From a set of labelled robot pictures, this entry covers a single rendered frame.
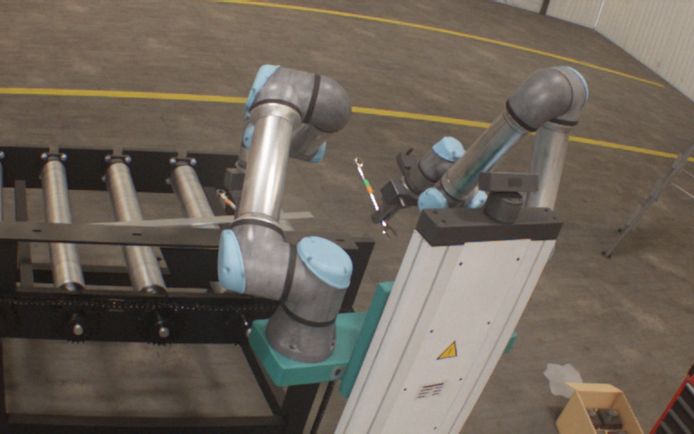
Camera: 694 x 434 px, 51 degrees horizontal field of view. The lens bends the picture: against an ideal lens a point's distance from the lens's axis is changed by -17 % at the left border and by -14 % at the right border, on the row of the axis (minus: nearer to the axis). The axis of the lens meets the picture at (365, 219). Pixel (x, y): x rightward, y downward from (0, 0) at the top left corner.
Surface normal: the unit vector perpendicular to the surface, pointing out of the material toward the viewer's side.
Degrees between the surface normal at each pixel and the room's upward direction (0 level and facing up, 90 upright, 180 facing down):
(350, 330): 0
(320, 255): 8
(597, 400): 90
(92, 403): 0
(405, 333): 90
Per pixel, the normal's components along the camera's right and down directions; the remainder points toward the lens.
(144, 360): 0.29, -0.84
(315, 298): 0.09, 0.51
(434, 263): 0.47, 0.54
